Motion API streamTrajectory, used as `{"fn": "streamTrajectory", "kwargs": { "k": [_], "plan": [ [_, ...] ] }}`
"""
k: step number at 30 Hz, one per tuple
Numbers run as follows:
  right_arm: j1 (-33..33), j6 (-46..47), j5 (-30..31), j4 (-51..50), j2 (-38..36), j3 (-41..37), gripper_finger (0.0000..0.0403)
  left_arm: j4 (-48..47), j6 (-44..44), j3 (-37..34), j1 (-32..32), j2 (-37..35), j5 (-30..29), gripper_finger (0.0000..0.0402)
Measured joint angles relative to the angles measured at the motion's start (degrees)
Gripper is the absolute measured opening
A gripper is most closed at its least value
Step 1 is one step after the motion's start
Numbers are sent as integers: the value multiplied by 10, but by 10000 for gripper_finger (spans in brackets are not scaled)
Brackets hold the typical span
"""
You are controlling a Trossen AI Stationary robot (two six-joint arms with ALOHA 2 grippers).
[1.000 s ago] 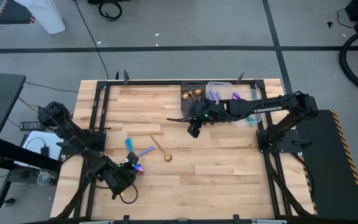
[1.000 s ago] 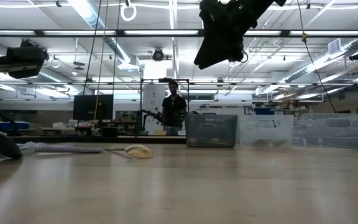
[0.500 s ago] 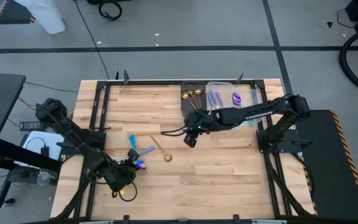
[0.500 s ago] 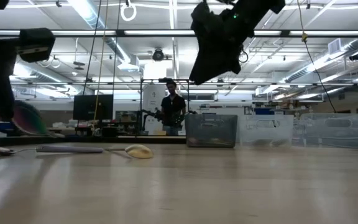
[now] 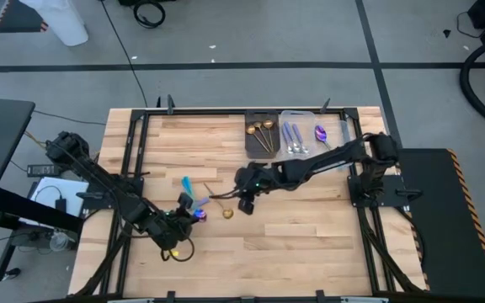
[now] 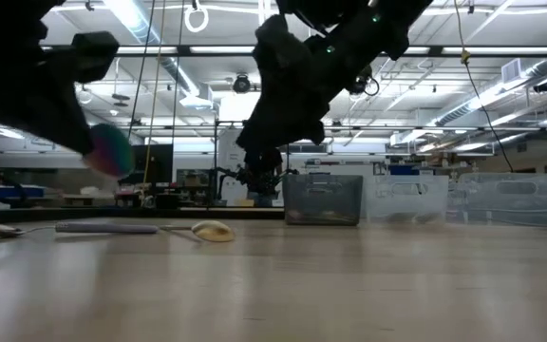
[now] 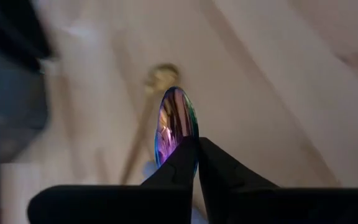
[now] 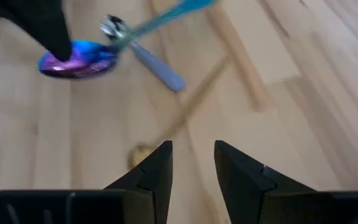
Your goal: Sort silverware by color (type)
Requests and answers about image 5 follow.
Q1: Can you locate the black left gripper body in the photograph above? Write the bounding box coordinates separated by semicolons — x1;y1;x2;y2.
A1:
177;192;195;232

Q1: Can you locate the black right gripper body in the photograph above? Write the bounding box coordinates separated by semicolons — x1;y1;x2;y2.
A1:
234;162;278;215

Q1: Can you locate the iridescent spoon teal handle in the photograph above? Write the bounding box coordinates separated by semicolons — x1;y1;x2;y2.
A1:
181;175;208;223
314;125;333;152

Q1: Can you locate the gold spoon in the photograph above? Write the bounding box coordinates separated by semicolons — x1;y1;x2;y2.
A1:
245;125;272;152
263;119;276;152
253;120;274;152
202;182;236;221

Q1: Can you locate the dark grey plastic bin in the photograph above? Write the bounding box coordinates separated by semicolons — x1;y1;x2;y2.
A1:
244;109;281;160

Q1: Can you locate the clear plastic bin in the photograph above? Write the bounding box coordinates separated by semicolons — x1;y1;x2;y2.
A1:
312;113;354;169
279;109;317;162

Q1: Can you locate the white board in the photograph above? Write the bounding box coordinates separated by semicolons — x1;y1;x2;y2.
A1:
29;176;90;228

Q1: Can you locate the clear plastic cup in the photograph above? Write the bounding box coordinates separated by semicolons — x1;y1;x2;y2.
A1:
49;231;70;253

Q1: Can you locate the black power strip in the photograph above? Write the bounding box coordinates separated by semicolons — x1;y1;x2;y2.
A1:
26;163;61;178

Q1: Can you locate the large hazard striped black mat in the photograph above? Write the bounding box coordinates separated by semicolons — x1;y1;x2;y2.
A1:
397;147;485;300

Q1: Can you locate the small hazard striped black mat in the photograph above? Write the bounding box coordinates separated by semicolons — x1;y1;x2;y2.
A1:
0;0;50;34

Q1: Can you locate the black right camera cable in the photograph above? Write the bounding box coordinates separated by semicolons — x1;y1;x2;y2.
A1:
207;186;248;200

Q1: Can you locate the black camera cable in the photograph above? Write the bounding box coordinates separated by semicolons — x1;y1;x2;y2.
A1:
159;236;196;263
207;186;248;200

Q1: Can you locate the black left camera cable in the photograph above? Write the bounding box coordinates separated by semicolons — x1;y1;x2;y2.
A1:
159;236;196;263

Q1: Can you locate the black metal table frame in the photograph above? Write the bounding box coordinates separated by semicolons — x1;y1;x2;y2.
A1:
68;95;427;303

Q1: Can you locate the black desk leg frame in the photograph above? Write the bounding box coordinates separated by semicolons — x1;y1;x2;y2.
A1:
0;187;84;282

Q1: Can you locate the thin black cable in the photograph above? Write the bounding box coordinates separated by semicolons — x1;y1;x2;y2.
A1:
31;109;107;126

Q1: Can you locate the coiled black cable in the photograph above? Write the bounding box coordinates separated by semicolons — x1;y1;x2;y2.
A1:
131;0;167;29

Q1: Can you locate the long black floor cable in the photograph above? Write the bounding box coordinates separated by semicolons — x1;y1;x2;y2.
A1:
100;0;149;109

